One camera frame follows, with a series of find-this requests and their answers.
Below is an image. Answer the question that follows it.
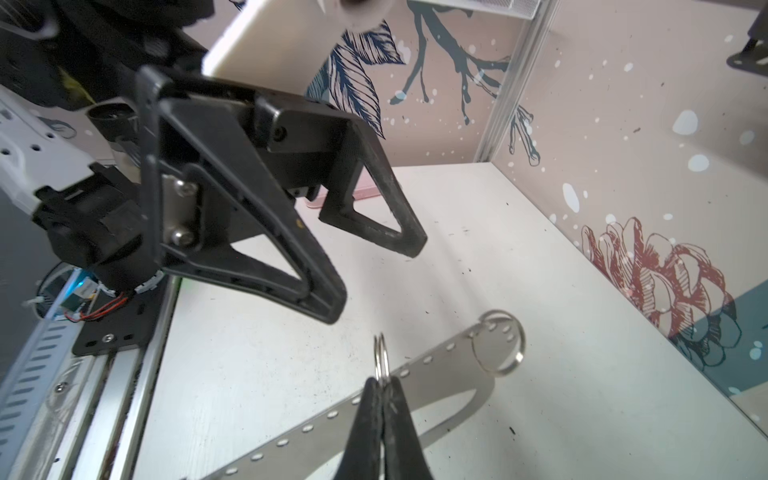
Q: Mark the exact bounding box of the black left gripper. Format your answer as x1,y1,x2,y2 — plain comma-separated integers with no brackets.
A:
135,66,428,324

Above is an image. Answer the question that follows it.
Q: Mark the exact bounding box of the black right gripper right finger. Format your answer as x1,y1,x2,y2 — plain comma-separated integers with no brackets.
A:
382,376,433,480

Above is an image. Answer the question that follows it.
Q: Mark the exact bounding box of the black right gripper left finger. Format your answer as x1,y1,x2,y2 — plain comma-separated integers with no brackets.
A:
334,377,384,480

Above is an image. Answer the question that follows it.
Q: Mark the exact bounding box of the steel split ring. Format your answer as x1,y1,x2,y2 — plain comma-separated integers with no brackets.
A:
373,333,392,385

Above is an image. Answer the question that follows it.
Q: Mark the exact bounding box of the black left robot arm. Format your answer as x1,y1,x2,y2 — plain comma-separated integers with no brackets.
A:
1,1,427,324

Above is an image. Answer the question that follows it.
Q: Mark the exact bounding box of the black hanging basket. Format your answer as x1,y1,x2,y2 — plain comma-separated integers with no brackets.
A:
726,5,768,77

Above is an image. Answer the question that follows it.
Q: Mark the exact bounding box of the steel split ring end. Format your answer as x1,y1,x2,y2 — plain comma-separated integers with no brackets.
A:
469,309,527,377

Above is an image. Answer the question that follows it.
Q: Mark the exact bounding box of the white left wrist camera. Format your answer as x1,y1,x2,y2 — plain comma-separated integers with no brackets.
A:
201,0,393,95

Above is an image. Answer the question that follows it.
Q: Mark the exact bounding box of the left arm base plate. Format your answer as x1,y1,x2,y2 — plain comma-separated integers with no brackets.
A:
71,277,170,357

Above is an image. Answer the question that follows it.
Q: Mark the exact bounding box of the white wire mesh basket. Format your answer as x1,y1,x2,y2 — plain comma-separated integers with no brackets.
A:
422,0,541,20

